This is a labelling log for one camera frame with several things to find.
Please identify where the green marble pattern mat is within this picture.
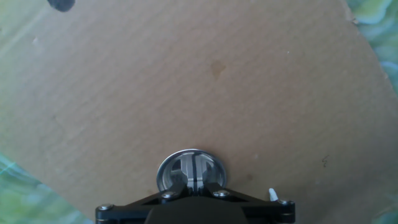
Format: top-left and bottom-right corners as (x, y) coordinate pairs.
(0, 0), (398, 224)

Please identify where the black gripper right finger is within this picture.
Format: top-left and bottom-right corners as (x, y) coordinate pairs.
(195, 182), (295, 224)

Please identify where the brown cardboard sheet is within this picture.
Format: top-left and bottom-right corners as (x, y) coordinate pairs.
(0, 0), (398, 224)

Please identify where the black round marker dot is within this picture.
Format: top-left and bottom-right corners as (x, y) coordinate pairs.
(46, 0), (76, 13)

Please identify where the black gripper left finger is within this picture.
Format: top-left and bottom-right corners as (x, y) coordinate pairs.
(95, 183), (195, 224)

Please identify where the white mesh tray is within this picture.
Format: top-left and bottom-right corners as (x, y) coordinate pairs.
(268, 187), (280, 202)

